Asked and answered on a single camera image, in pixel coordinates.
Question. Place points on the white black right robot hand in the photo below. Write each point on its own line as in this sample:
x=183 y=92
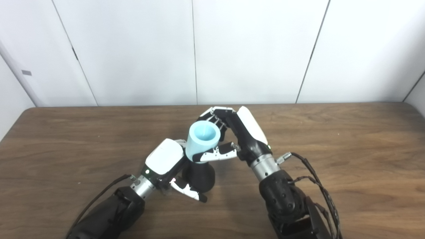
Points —
x=250 y=132

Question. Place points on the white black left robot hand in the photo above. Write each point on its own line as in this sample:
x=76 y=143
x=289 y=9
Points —
x=164 y=156

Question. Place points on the light blue cylinder cup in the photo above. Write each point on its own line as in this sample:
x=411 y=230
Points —
x=201 y=146

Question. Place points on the black funnel-shaped nozzle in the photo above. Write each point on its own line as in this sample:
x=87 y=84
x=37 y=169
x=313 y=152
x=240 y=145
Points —
x=201 y=177

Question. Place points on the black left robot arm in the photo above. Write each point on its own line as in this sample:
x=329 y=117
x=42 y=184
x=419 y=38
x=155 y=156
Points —
x=109 y=215

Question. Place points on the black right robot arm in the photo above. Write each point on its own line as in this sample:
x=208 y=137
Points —
x=285 y=202

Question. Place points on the black panel hinge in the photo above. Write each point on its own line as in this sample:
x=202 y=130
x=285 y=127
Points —
x=75 y=53

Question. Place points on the grey wall label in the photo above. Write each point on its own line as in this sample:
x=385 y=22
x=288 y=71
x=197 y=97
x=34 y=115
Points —
x=26 y=72

